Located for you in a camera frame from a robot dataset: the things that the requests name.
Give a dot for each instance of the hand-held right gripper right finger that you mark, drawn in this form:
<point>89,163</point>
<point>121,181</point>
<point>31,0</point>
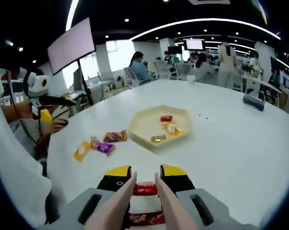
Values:
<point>180,183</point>

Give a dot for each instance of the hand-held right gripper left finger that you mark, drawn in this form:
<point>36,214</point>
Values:
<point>108,183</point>

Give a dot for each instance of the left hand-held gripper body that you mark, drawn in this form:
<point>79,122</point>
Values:
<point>34,88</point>

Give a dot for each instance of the pink food tongs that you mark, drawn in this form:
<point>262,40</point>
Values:
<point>111,210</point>

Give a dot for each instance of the long red food packet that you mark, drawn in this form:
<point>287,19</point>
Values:
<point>144,189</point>

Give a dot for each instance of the purple food packet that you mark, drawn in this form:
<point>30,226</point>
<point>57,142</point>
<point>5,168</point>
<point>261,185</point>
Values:
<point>105,146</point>

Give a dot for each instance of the yellow pastry food packet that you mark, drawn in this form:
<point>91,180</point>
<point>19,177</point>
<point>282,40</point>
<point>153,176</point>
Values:
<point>81,151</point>
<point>173,129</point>

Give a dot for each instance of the small orange food packet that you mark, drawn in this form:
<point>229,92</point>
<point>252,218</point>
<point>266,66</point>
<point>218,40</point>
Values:
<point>93,141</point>

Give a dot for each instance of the brown food packet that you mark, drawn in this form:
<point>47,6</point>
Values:
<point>115,136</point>

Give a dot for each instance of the small gold food packet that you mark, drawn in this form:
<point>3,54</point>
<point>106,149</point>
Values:
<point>158,138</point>

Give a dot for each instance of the dark red food bar packet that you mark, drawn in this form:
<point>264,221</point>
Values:
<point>144,219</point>

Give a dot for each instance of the small red food packet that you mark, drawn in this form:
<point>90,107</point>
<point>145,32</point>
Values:
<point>166,118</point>

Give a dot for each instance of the cream hexagonal container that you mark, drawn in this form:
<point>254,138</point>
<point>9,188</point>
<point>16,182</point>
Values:
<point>147,122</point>

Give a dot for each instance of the black computer mouse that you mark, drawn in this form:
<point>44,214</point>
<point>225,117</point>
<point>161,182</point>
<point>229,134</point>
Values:
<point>63,122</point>

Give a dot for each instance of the small desk monitor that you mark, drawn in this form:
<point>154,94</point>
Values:
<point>78,80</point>

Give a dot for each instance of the large display screen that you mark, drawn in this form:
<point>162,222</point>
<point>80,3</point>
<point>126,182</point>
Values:
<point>71,45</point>

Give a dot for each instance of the operator in white shirt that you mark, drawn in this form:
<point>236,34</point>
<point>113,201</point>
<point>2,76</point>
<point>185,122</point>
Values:
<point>15,182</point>

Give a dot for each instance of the white office chair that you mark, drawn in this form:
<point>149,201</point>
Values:
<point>182,70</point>
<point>161,68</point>
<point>130,76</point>

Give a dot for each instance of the thick curved ceiling light strip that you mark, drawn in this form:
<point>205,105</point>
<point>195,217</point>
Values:
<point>72,13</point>

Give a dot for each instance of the white paper cup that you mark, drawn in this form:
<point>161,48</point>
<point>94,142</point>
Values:
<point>191,80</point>

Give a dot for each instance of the group of round ceiling downlights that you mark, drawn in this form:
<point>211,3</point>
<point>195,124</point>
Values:
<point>126,20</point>

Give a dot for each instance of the grey headset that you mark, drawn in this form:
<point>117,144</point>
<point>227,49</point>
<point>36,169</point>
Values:
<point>253,104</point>

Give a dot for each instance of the green potted plant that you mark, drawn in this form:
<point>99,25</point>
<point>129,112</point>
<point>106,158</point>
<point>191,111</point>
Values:
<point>247,68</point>

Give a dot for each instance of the small bright display screen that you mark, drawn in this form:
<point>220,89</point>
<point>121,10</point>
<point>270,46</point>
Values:
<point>194,44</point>

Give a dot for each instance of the thin curved ceiling light strip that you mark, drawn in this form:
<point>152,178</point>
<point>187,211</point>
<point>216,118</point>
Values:
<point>206,19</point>

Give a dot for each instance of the ceiling air conditioner unit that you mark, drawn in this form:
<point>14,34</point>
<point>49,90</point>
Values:
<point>209,2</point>

